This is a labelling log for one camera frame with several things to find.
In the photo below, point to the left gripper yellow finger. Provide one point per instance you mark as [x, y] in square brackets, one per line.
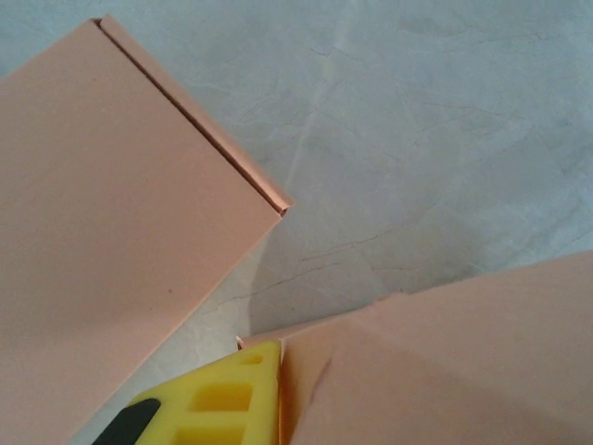
[222, 403]

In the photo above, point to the orange cardboard sheet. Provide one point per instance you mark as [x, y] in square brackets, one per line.
[440, 347]

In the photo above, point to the pink paper box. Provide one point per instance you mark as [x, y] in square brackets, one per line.
[116, 208]

